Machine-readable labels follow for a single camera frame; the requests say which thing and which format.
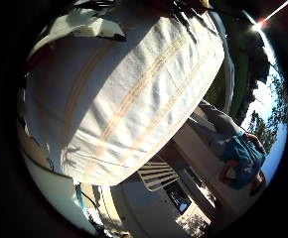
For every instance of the white striped tablecloth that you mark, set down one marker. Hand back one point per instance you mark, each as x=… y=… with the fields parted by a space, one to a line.
x=117 y=99

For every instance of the white slatted rack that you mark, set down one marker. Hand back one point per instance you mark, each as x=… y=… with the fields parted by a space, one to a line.
x=157 y=175

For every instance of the person in blue shirt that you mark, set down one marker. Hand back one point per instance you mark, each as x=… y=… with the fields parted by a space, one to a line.
x=240 y=155

